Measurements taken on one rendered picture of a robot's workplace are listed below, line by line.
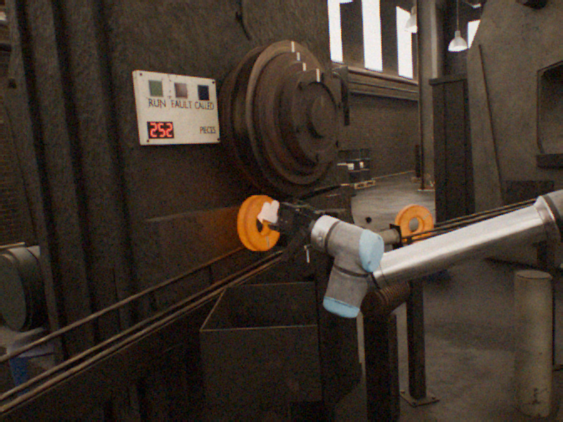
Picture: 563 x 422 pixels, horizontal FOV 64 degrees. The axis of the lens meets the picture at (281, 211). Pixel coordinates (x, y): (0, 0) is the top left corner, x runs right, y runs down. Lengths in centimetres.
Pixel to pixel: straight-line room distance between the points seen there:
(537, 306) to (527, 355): 19
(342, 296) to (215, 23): 87
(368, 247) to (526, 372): 105
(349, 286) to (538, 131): 295
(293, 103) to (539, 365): 129
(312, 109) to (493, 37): 287
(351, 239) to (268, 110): 44
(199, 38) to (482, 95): 297
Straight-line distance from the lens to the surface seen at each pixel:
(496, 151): 398
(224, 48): 145
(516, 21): 400
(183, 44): 133
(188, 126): 127
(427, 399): 201
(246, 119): 124
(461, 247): 118
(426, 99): 1032
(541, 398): 199
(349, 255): 107
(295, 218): 116
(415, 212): 179
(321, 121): 136
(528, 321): 187
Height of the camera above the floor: 101
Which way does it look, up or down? 7 degrees down
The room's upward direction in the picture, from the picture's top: 4 degrees counter-clockwise
